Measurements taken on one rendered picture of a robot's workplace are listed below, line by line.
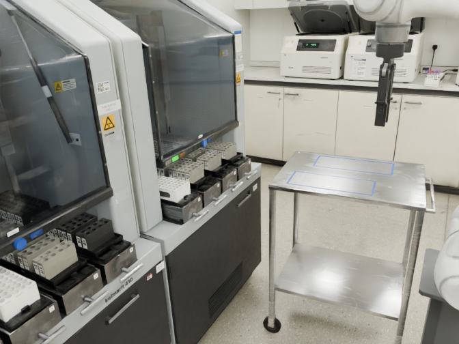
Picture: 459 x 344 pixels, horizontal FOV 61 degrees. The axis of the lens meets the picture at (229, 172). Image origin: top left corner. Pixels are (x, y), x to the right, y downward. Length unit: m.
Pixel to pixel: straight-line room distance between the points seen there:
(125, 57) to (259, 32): 3.24
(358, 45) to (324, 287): 2.20
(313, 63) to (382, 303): 2.28
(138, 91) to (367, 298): 1.33
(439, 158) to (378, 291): 1.85
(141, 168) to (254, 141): 2.68
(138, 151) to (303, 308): 1.31
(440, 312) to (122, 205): 1.08
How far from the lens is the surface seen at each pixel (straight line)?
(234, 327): 2.15
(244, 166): 1.91
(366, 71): 3.51
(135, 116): 1.37
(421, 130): 3.55
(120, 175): 1.35
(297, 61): 3.66
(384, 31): 1.19
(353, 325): 2.21
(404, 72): 3.47
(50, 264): 1.23
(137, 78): 1.37
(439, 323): 1.47
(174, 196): 1.53
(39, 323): 1.18
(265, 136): 3.93
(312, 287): 1.95
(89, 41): 1.24
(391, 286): 2.04
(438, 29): 4.05
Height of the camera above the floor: 1.51
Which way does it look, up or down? 23 degrees down
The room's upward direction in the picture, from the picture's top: 2 degrees counter-clockwise
